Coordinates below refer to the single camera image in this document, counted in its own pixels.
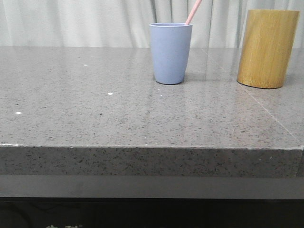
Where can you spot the blue plastic cup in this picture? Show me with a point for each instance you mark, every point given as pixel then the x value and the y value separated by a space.
pixel 170 47

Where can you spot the white curtain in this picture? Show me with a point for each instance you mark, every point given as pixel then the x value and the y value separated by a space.
pixel 125 23

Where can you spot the bamboo cylinder holder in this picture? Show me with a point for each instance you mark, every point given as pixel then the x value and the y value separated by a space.
pixel 267 47

